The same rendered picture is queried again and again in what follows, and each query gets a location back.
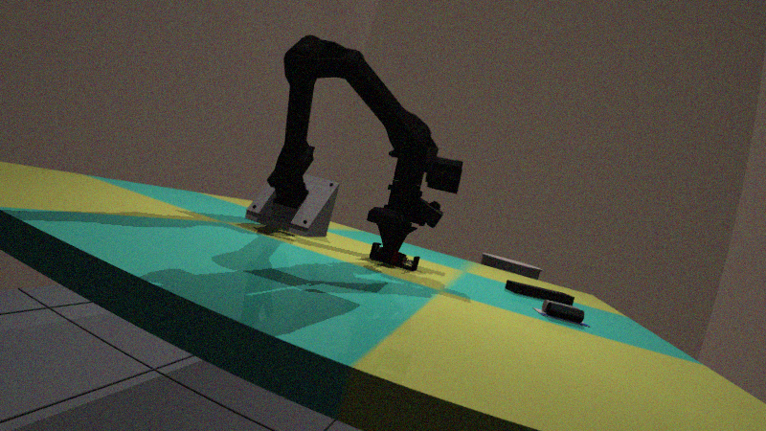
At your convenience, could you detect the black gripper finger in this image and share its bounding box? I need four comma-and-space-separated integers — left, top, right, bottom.
395, 226, 417, 252
376, 223, 409, 260

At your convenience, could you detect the black flat bar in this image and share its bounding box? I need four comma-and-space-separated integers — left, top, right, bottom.
506, 280, 575, 306

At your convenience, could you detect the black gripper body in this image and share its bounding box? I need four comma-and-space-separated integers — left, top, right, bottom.
367, 180, 425, 229

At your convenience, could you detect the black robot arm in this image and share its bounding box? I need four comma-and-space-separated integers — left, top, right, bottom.
266, 34, 462, 228

